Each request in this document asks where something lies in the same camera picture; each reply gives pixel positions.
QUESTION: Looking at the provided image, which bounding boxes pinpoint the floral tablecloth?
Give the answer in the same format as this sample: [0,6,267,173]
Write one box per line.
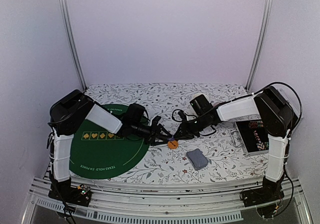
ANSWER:
[86,83,268,185]

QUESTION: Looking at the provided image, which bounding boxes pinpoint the white ceramic mug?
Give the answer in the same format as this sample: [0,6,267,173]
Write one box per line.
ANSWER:
[192,92,210,100]

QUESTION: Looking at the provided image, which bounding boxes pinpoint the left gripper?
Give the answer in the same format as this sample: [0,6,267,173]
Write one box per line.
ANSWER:
[132,121,173,146]

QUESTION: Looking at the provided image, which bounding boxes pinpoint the blue playing card deck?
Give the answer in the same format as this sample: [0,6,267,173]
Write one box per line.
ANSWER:
[186,148,209,171]

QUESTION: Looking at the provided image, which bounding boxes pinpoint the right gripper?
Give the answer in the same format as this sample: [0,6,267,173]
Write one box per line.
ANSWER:
[173,113,208,140]

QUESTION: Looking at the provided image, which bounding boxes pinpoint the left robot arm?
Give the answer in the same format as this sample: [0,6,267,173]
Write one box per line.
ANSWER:
[47,89,172,207]

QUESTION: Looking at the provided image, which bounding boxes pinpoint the poker chips in case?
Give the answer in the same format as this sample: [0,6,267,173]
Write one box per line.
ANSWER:
[248,120,269,151]

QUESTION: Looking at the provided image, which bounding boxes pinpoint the orange big blind button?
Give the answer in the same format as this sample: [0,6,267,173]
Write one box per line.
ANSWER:
[167,140,179,150]

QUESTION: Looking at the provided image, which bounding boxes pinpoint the left aluminium frame post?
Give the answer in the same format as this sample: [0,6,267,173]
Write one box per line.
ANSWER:
[59,0,87,91]

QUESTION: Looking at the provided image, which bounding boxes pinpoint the right aluminium frame post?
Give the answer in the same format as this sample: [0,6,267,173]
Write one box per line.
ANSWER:
[245,0,273,91]

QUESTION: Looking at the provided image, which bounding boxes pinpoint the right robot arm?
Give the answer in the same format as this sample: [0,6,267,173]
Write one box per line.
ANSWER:
[173,82,302,207]

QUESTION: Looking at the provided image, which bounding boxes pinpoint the green poker mat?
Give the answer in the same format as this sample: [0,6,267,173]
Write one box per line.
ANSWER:
[67,103,153,180]

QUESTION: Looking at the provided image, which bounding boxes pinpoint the aluminium frame post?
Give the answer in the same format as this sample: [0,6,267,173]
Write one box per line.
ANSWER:
[59,0,87,91]
[245,0,273,91]

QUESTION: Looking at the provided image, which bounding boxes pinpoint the front aluminium rail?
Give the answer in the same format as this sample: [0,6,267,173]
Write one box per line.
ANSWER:
[21,176,315,224]

